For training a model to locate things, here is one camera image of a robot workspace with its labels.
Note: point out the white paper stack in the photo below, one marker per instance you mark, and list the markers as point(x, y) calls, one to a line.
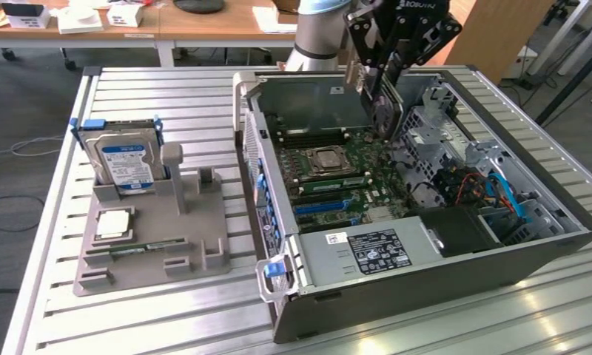
point(271, 22)

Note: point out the black Nvidia graphics card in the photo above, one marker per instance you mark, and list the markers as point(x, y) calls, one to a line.
point(387, 111)

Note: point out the green motherboard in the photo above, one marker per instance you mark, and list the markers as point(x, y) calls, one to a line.
point(375, 174)

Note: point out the metal CPU socket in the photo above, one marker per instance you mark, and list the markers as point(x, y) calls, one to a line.
point(312, 162)

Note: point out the wooden desk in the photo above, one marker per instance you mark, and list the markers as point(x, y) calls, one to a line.
point(201, 26)

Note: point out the white box with black lid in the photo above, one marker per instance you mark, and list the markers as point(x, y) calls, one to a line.
point(27, 18)

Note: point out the black RAM slot bank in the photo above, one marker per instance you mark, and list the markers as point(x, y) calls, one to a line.
point(311, 135)
point(320, 180)

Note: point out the grey power supply unit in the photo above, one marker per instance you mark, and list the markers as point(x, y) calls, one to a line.
point(325, 255)

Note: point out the black slanted pole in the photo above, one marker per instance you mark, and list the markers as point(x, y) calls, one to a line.
point(578, 81)

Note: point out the white table frame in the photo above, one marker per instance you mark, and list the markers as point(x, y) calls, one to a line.
point(563, 37)

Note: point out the black round base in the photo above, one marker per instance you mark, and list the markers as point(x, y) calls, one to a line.
point(197, 5)

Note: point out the installed green RAM stick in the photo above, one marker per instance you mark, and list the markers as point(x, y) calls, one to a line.
point(332, 186)

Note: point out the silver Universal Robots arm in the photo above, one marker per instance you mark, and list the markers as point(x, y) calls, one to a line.
point(320, 37)

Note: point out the loose silver CPU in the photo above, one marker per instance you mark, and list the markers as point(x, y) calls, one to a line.
point(113, 223)

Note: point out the hard disk with blue carrier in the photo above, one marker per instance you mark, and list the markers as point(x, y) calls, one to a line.
point(123, 159)

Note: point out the installed CPU with paste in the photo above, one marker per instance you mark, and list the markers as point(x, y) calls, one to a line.
point(331, 159)

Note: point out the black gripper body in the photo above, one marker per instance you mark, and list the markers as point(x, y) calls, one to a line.
point(415, 16)

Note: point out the grey parts rack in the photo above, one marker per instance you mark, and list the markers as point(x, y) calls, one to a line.
point(143, 222)

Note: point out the wooden cabinet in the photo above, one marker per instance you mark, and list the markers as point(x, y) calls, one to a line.
point(498, 37)

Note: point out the black fan shroud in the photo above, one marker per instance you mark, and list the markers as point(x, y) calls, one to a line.
point(459, 229)

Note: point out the open black PC case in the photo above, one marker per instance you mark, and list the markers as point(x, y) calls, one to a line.
point(474, 296)

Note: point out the blue case latch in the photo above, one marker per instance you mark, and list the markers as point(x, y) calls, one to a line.
point(273, 270)

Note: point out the white floor box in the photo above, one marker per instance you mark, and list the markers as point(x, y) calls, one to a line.
point(520, 63)

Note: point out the brown cardboard box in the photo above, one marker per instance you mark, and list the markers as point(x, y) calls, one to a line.
point(285, 5)

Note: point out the metal disk bay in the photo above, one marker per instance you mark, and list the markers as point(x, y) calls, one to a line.
point(538, 222)

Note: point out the white stacked container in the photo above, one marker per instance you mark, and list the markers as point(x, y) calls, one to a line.
point(79, 22)

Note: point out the black caster wheel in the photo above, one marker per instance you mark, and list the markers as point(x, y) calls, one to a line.
point(8, 54)
point(69, 64)

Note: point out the white printed box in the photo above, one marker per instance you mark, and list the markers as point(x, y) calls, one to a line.
point(124, 15)

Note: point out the perforated metal drive cage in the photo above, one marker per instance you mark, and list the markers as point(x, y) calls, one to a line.
point(430, 151)

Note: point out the loose green RAM stick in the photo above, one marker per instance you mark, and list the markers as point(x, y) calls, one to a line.
point(163, 245)

